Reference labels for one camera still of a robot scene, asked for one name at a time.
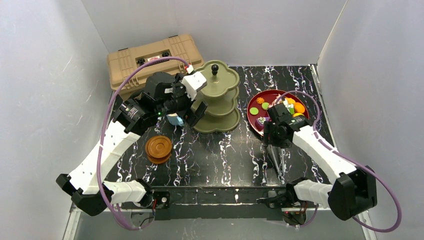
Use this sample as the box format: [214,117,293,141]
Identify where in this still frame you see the red round lacquer tray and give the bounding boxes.
[247,89,309,137]

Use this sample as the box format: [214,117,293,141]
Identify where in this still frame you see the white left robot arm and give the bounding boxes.
[56,72,208,216]

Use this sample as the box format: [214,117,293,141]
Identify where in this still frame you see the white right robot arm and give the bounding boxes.
[263,104,378,221]

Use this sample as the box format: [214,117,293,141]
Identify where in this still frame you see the blue mug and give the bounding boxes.
[166,113,184,127]

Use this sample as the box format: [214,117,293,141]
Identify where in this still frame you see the purple frosted cake slice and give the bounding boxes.
[255,116,270,132]

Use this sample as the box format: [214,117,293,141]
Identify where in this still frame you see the green cube sweet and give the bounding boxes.
[285,103,296,115]

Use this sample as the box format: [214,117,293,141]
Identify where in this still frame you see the green macaron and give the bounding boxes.
[249,107,259,116]

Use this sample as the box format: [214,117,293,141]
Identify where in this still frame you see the green three-tier serving stand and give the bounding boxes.
[191,60,241,134]

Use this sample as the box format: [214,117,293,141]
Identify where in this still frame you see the stacked brown wooden coasters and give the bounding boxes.
[145,135,173,165]

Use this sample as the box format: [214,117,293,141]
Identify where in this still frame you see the tan plastic toolbox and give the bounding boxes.
[107,34,204,100]

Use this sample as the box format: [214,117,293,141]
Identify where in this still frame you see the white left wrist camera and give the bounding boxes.
[181,71,208,102]

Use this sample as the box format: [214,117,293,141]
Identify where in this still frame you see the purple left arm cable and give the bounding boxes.
[96,56,195,232]

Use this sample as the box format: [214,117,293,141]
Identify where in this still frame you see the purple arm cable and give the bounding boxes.
[96,56,195,232]
[274,90,403,233]

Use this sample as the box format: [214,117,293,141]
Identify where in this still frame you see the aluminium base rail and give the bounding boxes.
[62,187,379,240]

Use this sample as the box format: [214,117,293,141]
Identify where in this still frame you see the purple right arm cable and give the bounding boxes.
[274,90,403,233]

